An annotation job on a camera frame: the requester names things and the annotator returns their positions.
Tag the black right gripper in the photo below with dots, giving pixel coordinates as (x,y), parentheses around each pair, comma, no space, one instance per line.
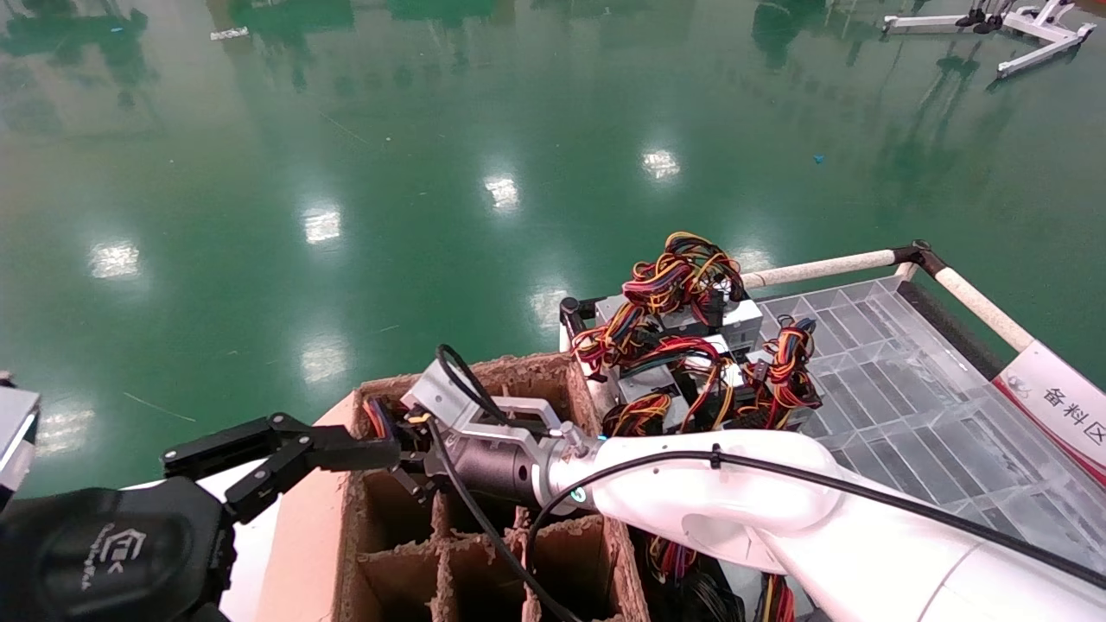
(497,473)

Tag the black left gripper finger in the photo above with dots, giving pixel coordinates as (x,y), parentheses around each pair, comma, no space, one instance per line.
(359,461)

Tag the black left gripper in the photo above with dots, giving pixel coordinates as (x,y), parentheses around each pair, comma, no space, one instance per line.
(104,553)

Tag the brown cardboard divider box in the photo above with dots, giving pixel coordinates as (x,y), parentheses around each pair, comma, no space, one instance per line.
(406,553)

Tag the black tube corner joint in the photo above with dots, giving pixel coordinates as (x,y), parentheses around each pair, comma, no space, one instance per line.
(920,257)
(570,315)

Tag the white floor scrap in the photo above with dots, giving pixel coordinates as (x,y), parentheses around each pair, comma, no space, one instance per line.
(229,34)

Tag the clear plastic grid tray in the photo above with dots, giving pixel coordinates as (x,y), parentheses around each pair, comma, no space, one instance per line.
(899,380)

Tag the black foam strip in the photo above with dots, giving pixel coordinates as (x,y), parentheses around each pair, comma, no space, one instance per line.
(950,328)

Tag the red and white sign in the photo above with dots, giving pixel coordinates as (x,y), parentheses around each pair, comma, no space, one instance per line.
(1063,406)

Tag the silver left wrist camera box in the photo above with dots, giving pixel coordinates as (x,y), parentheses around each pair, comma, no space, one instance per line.
(13,432)

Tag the white cart frame tube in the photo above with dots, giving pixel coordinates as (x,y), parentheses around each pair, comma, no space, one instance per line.
(981,307)
(821,268)

